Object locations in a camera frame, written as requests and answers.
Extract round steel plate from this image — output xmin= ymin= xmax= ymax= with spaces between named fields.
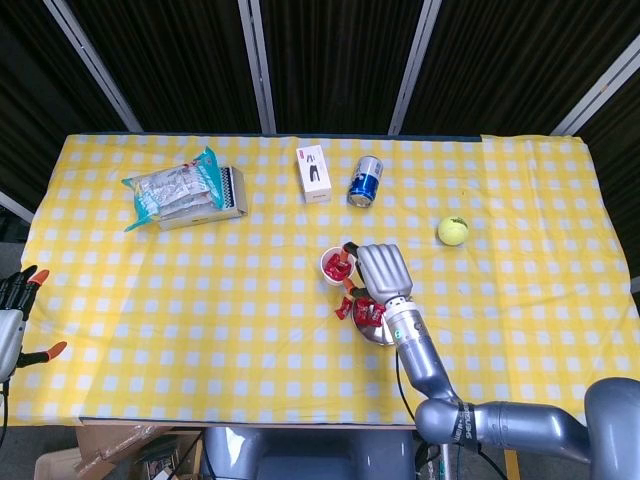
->
xmin=351 ymin=294 xmax=401 ymax=347

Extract white paper cup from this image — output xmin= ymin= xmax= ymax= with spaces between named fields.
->
xmin=320 ymin=246 xmax=358 ymax=287

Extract blue drink can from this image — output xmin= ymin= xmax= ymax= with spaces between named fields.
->
xmin=347 ymin=154 xmax=384 ymax=208

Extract small white product box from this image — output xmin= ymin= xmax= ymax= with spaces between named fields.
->
xmin=295 ymin=144 xmax=333 ymax=205

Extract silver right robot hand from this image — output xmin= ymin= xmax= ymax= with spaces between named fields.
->
xmin=340 ymin=241 xmax=416 ymax=306

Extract silver teal snack bag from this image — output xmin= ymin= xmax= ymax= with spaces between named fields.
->
xmin=121 ymin=146 xmax=225 ymax=233

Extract brown cardboard box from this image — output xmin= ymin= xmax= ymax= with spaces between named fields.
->
xmin=74 ymin=424 xmax=201 ymax=480

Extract beige box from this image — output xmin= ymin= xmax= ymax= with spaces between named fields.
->
xmin=33 ymin=447 xmax=81 ymax=480

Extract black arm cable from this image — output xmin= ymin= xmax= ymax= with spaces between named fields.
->
xmin=393 ymin=344 xmax=419 ymax=419

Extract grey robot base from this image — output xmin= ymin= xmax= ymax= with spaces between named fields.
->
xmin=202 ymin=427 xmax=416 ymax=480

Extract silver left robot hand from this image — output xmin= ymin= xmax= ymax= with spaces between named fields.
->
xmin=0 ymin=264 xmax=69 ymax=384

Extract yellow-green tennis ball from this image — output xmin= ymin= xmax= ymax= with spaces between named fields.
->
xmin=437 ymin=215 xmax=470 ymax=247

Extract silver cardboard box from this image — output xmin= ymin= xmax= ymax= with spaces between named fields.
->
xmin=157 ymin=165 xmax=249 ymax=232

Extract yellow checked tablecloth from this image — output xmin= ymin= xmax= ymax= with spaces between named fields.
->
xmin=9 ymin=132 xmax=632 ymax=429

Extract white metal frame post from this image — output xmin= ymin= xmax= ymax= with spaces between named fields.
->
xmin=237 ymin=0 xmax=278 ymax=135
xmin=42 ymin=0 xmax=144 ymax=134
xmin=0 ymin=189 xmax=36 ymax=225
xmin=388 ymin=0 xmax=444 ymax=136
xmin=549 ymin=34 xmax=640 ymax=137

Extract black curtain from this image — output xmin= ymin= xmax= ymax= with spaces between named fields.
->
xmin=0 ymin=0 xmax=640 ymax=281

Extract dark printed carton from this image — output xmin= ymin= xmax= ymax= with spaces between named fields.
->
xmin=137 ymin=434 xmax=201 ymax=480

